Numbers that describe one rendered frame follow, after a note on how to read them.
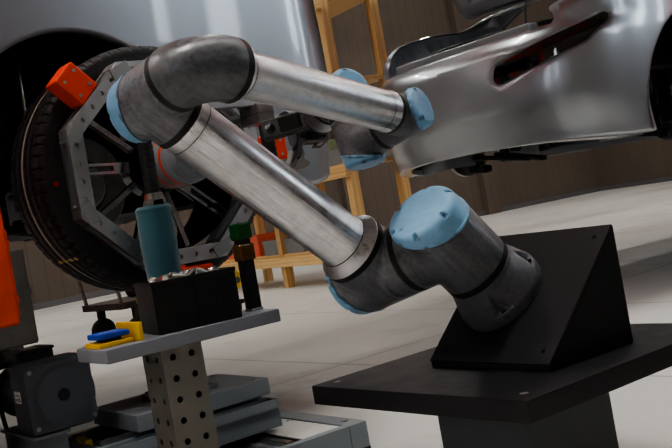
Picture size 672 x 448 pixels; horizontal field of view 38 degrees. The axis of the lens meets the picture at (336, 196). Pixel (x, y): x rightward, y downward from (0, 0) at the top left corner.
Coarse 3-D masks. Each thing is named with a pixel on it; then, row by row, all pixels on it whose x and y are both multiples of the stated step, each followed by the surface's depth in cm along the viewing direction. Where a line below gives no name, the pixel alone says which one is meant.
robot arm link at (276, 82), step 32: (160, 64) 164; (192, 64) 163; (224, 64) 164; (256, 64) 170; (288, 64) 178; (192, 96) 165; (224, 96) 167; (256, 96) 173; (288, 96) 177; (320, 96) 183; (352, 96) 189; (384, 96) 197; (416, 96) 204; (384, 128) 201; (416, 128) 205
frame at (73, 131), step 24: (120, 72) 252; (96, 96) 248; (72, 120) 243; (240, 120) 272; (72, 144) 243; (72, 168) 243; (72, 192) 246; (96, 216) 244; (240, 216) 268; (120, 240) 247; (216, 240) 266
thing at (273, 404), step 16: (256, 400) 274; (272, 400) 270; (224, 416) 261; (240, 416) 264; (256, 416) 266; (272, 416) 269; (80, 432) 266; (96, 432) 268; (112, 432) 269; (128, 432) 254; (144, 432) 255; (224, 432) 260; (240, 432) 263; (256, 432) 266
